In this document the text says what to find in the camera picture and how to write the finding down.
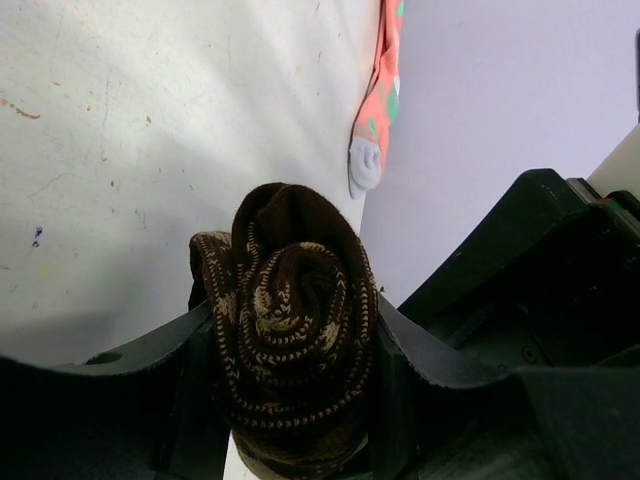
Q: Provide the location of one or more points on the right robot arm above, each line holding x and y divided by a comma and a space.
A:
617, 160

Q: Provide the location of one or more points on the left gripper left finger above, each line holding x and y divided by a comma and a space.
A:
142, 410

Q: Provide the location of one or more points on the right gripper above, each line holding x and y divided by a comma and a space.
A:
551, 275

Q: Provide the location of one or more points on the pink patterned sock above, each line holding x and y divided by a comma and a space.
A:
370, 135

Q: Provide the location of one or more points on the brown argyle sock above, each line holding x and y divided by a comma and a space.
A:
294, 309

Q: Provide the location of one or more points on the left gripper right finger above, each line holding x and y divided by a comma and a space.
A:
440, 414

